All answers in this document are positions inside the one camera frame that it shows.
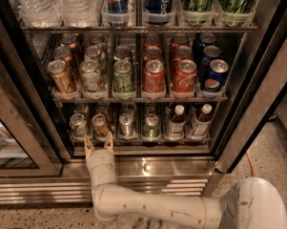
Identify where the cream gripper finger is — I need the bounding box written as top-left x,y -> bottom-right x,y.
83,135 -> 94,157
104,132 -> 113,153

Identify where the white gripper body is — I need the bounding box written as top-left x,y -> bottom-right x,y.
86,149 -> 117,186

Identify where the orange can bottom shelf front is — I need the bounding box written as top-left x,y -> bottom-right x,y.
92,114 -> 110,138

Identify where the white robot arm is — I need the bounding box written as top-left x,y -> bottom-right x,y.
84,135 -> 287,229

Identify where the white green can bottom shelf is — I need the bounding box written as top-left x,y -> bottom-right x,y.
70,114 -> 90,137

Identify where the silver can bottom shelf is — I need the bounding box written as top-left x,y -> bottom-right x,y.
119,113 -> 133,136

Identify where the white green can middle front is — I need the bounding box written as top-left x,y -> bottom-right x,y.
80,60 -> 105,93

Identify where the left glass fridge door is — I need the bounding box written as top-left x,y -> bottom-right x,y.
0,59 -> 62,178

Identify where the gold can middle front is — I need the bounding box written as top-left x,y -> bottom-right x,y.
47,60 -> 76,94

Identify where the gold can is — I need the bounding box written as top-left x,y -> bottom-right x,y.
47,60 -> 76,94
60,33 -> 82,56
52,45 -> 80,81

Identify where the orange red can middle front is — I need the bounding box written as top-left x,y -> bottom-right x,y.
143,60 -> 165,94

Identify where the orange red can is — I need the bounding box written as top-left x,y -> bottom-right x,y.
143,60 -> 165,94
143,46 -> 162,63

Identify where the red cola can front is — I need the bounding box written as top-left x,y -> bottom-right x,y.
173,59 -> 197,94

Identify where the red cola can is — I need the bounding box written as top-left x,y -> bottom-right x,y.
173,59 -> 197,94
172,46 -> 193,63

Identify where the gold can middle back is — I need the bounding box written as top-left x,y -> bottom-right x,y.
60,33 -> 82,56

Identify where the blue pepsi can front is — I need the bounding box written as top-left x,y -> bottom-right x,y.
201,59 -> 229,93

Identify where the blue pepsi can back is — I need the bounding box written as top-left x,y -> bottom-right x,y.
193,32 -> 216,58

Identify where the red bull can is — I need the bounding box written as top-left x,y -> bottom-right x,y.
103,0 -> 129,28

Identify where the tall blue pepsi can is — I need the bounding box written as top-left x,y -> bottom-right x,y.
144,0 -> 173,25

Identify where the left green tall can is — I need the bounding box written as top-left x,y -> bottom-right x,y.
180,0 -> 215,26

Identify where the green tall can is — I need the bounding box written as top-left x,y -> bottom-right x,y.
180,0 -> 215,26
217,0 -> 256,27

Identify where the open fridge door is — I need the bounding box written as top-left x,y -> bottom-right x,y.
215,38 -> 287,174

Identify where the right green tall can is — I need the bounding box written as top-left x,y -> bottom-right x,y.
217,0 -> 256,27

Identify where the left tea bottle white cap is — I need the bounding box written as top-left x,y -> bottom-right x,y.
166,104 -> 186,137

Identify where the tea bottle white cap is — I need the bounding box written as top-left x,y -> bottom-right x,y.
191,104 -> 212,136
166,104 -> 186,137

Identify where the right tea bottle white cap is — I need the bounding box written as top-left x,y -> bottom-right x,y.
191,104 -> 212,136

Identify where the right clear water bottle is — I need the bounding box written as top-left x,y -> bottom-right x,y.
62,0 -> 103,28

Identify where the clear water bottle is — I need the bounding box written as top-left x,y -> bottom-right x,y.
62,0 -> 103,28
18,0 -> 61,28

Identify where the left clear water bottle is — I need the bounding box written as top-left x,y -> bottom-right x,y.
18,0 -> 61,28

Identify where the orange power cable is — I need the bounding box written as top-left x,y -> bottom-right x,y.
245,151 -> 256,177

